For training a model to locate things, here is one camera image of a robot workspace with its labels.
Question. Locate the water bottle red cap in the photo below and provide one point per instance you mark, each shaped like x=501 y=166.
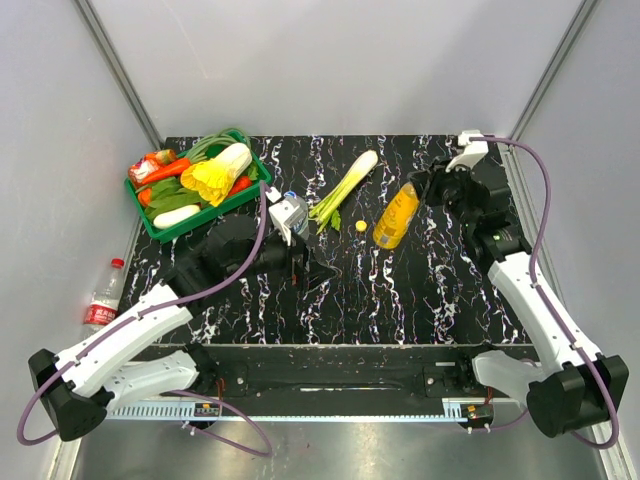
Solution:
x=104 y=303

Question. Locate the black marble mat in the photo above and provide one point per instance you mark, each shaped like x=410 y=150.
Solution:
x=425 y=291

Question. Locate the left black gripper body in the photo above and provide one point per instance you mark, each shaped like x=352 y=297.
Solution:
x=298 y=270

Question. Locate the green leafy vegetable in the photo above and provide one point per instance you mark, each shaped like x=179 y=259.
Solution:
x=168 y=195

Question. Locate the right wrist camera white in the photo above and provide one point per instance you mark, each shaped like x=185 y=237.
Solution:
x=474 y=149

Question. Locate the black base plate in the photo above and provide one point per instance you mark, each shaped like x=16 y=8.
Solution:
x=423 y=371

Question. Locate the orange juice bottle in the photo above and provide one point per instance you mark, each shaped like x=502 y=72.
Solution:
x=395 y=220

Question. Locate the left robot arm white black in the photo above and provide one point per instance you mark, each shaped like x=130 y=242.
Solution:
x=79 y=386

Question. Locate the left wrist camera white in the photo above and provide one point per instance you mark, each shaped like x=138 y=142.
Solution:
x=278 y=213

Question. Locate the green plastic basket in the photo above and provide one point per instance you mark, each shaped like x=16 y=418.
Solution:
x=206 y=214

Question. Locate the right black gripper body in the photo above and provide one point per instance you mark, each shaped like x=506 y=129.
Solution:
x=446 y=188

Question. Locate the long orange carrot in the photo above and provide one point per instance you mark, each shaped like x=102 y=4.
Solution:
x=175 y=168

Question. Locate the orange tomato piece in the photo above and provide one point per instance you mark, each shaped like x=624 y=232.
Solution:
x=145 y=197

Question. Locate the toy napa cabbage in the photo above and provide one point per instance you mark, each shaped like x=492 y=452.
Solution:
x=214 y=178

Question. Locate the red snack packet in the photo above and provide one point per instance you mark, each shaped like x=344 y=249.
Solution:
x=148 y=164

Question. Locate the clear bottle blue cap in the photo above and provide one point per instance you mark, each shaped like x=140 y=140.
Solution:
x=297 y=214

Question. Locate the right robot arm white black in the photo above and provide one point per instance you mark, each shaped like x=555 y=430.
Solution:
x=574 y=385

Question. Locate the white toy radish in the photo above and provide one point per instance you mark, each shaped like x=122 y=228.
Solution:
x=171 y=218

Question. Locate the toy green onion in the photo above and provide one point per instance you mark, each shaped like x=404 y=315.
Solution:
x=323 y=212

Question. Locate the green beans bundle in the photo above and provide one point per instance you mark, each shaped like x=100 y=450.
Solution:
x=211 y=145

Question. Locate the small orange carrot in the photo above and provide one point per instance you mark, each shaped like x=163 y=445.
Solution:
x=241 y=184

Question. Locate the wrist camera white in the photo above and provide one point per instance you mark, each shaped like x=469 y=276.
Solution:
x=278 y=213
x=474 y=149

